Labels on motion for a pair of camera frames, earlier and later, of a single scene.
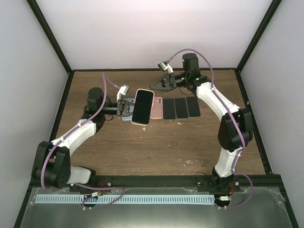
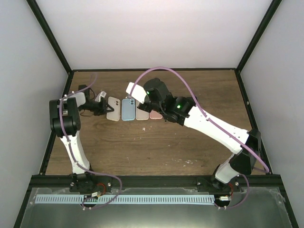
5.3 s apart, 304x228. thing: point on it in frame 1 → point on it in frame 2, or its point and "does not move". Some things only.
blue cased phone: (131, 109) does not move
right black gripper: (170, 83) → (141, 107)
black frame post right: (270, 12) does not move
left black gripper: (123, 109) → (102, 108)
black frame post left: (38, 13) does not move
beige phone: (143, 106) → (115, 103)
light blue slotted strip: (125, 199) does not move
